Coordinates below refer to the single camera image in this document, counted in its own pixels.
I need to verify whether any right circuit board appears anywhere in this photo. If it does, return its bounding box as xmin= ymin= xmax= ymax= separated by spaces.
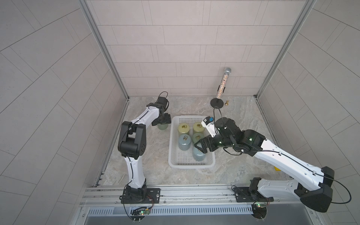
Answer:
xmin=251 ymin=203 xmax=267 ymax=220

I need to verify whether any aluminium rail frame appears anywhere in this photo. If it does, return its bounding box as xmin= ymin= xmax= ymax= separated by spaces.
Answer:
xmin=78 ymin=184 xmax=314 ymax=209

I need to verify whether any blue-grey canister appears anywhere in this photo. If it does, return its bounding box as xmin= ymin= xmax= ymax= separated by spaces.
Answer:
xmin=178 ymin=134 xmax=192 ymax=151
xmin=193 ymin=147 xmax=206 ymax=161

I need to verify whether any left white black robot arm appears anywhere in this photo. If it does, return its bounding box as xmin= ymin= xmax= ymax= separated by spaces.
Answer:
xmin=118 ymin=96 xmax=171 ymax=199

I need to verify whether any green canister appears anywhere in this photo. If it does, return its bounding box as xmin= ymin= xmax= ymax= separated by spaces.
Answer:
xmin=157 ymin=124 xmax=168 ymax=130
xmin=192 ymin=132 xmax=204 ymax=143

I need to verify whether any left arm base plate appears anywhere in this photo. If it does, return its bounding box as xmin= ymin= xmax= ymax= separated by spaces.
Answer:
xmin=119 ymin=187 xmax=161 ymax=204

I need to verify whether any left circuit board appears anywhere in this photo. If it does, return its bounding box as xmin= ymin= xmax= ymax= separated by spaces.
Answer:
xmin=131 ymin=207 xmax=151 ymax=223

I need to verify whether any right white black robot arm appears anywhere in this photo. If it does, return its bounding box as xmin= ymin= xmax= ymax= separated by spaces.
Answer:
xmin=195 ymin=117 xmax=334 ymax=213

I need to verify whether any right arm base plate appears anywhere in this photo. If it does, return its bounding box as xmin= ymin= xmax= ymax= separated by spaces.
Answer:
xmin=231 ymin=185 xmax=274 ymax=203

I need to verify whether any yellow-green canister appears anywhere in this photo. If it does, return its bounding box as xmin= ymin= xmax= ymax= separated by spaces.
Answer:
xmin=178 ymin=123 xmax=190 ymax=136
xmin=193 ymin=122 xmax=205 ymax=133

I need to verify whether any white plastic perforated basket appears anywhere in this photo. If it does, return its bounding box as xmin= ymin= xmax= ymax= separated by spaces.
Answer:
xmin=168 ymin=115 xmax=216 ymax=169

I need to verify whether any circuit board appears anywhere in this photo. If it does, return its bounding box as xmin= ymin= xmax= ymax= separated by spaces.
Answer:
xmin=131 ymin=207 xmax=151 ymax=223
xmin=251 ymin=203 xmax=267 ymax=220

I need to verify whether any sprinkle tube on black stand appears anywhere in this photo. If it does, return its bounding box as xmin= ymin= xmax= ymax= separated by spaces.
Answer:
xmin=210 ymin=67 xmax=232 ymax=109

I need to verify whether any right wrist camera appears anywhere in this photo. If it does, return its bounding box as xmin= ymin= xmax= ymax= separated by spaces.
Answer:
xmin=201 ymin=116 xmax=217 ymax=137

